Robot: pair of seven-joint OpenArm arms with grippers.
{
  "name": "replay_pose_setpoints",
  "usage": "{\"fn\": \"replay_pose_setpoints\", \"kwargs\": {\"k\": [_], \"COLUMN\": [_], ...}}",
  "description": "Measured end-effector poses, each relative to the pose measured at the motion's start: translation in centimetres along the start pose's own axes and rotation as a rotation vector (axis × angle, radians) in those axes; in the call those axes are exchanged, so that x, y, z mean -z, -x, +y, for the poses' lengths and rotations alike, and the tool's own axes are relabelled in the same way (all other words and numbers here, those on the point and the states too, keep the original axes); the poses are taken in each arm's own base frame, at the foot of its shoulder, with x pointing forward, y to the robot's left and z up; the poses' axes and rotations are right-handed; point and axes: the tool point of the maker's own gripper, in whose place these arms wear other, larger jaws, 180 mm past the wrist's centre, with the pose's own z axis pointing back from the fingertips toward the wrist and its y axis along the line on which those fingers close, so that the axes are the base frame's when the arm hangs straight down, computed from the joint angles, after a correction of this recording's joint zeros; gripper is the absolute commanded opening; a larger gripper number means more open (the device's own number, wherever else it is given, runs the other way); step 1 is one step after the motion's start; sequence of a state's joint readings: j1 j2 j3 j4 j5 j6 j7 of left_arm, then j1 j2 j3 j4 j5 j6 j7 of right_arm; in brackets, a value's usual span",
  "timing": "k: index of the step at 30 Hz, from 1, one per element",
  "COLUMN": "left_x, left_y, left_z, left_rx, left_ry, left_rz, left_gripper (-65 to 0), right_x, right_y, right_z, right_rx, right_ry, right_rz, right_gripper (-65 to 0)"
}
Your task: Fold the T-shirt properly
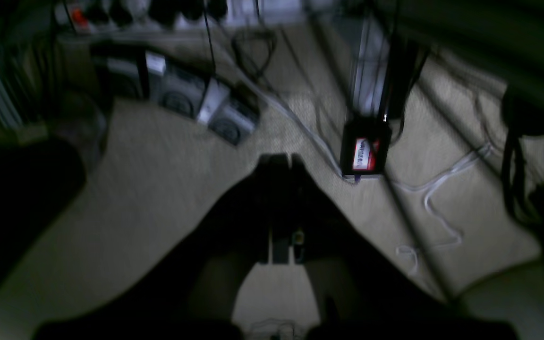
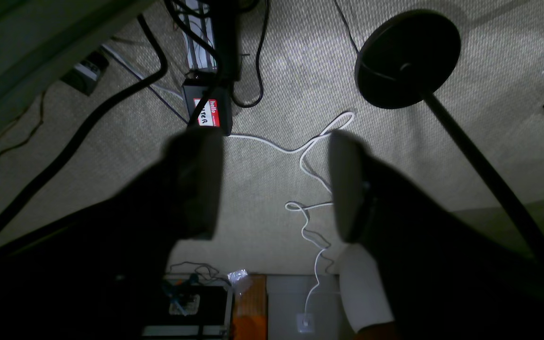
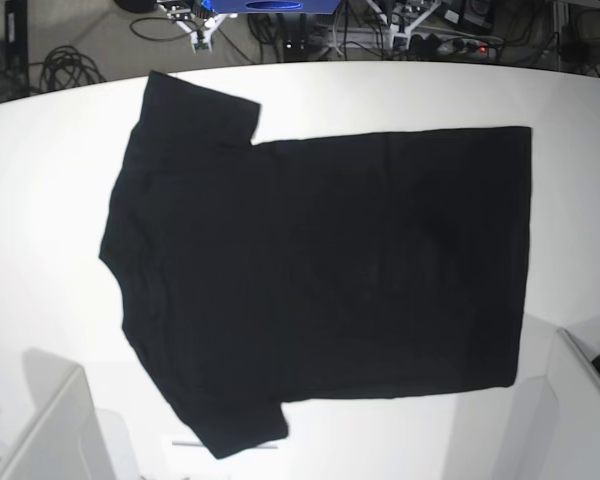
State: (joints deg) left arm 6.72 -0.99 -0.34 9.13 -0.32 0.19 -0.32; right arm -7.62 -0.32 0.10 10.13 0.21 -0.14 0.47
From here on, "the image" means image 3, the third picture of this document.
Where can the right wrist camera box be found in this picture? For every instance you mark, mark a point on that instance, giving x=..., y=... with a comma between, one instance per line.
x=200, y=46

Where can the black T-shirt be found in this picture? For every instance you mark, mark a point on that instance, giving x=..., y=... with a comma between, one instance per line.
x=372, y=266

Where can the blue box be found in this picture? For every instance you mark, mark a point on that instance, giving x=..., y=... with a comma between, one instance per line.
x=272, y=6

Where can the white left partition panel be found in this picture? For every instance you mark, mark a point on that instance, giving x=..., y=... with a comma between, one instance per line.
x=66, y=436

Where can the black tall device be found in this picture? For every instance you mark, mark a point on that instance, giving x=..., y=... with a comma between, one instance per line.
x=16, y=45

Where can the white power strip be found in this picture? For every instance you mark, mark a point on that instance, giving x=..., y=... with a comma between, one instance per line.
x=421, y=43

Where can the white right partition panel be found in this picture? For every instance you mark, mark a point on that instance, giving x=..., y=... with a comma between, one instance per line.
x=554, y=426

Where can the white partition panel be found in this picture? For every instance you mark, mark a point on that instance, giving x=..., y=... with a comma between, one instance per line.
x=66, y=436
x=554, y=426

